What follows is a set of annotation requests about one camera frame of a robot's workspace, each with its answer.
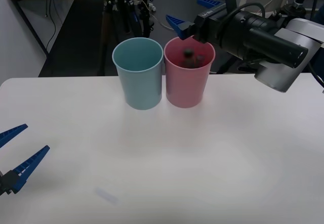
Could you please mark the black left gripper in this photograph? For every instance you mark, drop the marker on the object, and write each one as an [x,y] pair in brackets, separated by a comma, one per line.
[2,184]

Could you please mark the black camera tripod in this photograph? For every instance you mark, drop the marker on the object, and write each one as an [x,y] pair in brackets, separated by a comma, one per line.
[126,11]
[300,9]

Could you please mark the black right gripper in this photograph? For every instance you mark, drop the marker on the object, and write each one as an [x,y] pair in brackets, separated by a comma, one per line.
[211,26]

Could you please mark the pink plastic bin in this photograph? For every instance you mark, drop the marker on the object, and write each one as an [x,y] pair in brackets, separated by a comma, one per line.
[187,87]

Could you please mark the pale blue plastic bin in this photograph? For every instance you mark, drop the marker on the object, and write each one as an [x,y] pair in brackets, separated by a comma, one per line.
[136,82]

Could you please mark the dark plastic bottle black cap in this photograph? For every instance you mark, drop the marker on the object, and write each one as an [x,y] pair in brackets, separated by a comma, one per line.
[188,57]

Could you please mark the silver and black right arm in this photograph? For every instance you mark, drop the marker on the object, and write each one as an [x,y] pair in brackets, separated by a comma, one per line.
[265,42]

